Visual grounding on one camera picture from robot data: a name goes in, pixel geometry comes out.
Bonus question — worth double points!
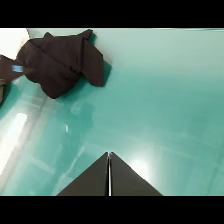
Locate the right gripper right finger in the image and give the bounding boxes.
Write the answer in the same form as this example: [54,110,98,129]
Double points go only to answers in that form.
[109,151,163,197]

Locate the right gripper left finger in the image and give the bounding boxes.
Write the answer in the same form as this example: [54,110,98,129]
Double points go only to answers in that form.
[57,152,110,197]

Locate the dark grey T-shirt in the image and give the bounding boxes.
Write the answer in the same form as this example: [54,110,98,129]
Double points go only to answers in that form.
[0,29,106,100]

